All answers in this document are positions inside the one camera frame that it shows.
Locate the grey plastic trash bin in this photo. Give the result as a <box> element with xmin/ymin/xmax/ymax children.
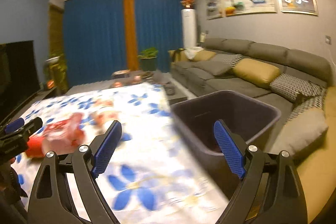
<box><xmin>171</xmin><ymin>90</ymin><xmax>281</xmax><ymax>198</ymax></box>

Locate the red cup at left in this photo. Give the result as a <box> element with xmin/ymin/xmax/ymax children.
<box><xmin>25</xmin><ymin>135</ymin><xmax>45</xmax><ymax>158</ymax></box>

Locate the red crumpled plastic bag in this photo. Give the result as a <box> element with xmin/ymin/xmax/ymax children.
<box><xmin>41</xmin><ymin>113</ymin><xmax>85</xmax><ymax>155</ymax></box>

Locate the black television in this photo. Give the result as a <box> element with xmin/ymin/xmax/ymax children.
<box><xmin>0</xmin><ymin>40</ymin><xmax>40</xmax><ymax>121</ymax></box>

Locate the beige grey cushion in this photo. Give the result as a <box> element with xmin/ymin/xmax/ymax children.
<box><xmin>270</xmin><ymin>107</ymin><xmax>329</xmax><ymax>161</ymax></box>

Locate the plant on stand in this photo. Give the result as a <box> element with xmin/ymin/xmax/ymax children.
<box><xmin>43</xmin><ymin>53</ymin><xmax>68</xmax><ymax>94</ymax></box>

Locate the strawberry print paper cup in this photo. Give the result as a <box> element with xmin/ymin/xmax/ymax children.
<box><xmin>92</xmin><ymin>106</ymin><xmax>118</xmax><ymax>133</ymax></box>

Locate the blue floral white tablecloth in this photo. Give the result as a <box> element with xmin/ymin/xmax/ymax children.
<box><xmin>21</xmin><ymin>83</ymin><xmax>228</xmax><ymax>223</ymax></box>

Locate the black white patterned pillow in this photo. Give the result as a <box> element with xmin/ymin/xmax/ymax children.
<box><xmin>269</xmin><ymin>73</ymin><xmax>325</xmax><ymax>103</ymax></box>

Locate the grey sectional sofa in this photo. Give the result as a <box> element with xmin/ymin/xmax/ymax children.
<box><xmin>169</xmin><ymin>38</ymin><xmax>332</xmax><ymax>121</ymax></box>

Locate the large mustard cushion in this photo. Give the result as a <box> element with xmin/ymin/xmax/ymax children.
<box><xmin>233</xmin><ymin>59</ymin><xmax>281</xmax><ymax>89</ymax></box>

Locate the dark coffee table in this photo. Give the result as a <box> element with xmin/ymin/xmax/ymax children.
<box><xmin>110</xmin><ymin>69</ymin><xmax>187</xmax><ymax>105</ymax></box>

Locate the grey flat cushion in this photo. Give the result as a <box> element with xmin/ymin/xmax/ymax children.
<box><xmin>193</xmin><ymin>61</ymin><xmax>231</xmax><ymax>76</ymax></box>

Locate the far patterned pillow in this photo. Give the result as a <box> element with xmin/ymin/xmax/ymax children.
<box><xmin>212</xmin><ymin>54</ymin><xmax>243</xmax><ymax>68</ymax></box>

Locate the blue curtain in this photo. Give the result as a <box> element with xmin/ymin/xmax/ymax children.
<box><xmin>63</xmin><ymin>0</ymin><xmax>183</xmax><ymax>86</ymax></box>

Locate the orange curtain strip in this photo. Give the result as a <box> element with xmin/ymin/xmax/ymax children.
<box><xmin>123</xmin><ymin>0</ymin><xmax>139</xmax><ymax>71</ymax></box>

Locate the small mustard cushion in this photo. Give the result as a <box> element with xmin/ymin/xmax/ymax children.
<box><xmin>193</xmin><ymin>50</ymin><xmax>216</xmax><ymax>62</ymax></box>

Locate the potted green plant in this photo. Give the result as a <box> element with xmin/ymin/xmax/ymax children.
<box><xmin>138</xmin><ymin>47</ymin><xmax>158</xmax><ymax>72</ymax></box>

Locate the white cloth on sofa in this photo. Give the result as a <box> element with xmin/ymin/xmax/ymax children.
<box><xmin>183</xmin><ymin>47</ymin><xmax>203</xmax><ymax>60</ymax></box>

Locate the white standing air conditioner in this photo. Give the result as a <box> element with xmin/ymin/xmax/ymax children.
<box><xmin>181</xmin><ymin>9</ymin><xmax>197</xmax><ymax>48</ymax></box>

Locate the left small painting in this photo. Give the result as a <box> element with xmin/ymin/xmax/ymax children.
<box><xmin>206</xmin><ymin>0</ymin><xmax>223</xmax><ymax>20</ymax></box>

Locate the flower arrangement on conditioner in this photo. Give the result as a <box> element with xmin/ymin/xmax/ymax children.
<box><xmin>181</xmin><ymin>0</ymin><xmax>195</xmax><ymax>9</ymax></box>

